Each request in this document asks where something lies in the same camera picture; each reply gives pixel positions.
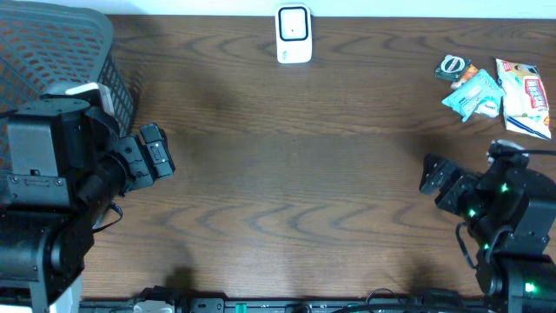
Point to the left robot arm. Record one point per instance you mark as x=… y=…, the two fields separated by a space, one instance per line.
x=69 y=163

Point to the white blue snack bag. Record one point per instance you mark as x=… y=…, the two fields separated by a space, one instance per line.
x=525 y=104

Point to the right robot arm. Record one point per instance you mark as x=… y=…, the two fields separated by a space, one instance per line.
x=508 y=210

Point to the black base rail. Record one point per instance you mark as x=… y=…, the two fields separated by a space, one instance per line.
x=162 y=299

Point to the white barcode scanner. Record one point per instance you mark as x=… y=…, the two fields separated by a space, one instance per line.
x=293 y=33

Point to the green white tissue pack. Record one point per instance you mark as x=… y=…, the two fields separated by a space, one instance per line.
x=489 y=107

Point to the grey plastic mesh basket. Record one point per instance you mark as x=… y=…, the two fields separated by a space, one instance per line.
x=43 y=45

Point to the teal snack packet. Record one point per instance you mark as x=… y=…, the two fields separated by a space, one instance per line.
x=465 y=99

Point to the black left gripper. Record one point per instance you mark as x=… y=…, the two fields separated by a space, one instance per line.
x=134 y=158

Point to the orange white tissue pack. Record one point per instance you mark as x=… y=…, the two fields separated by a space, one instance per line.
x=469 y=74

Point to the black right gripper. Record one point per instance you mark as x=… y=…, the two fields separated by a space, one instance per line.
x=464 y=180

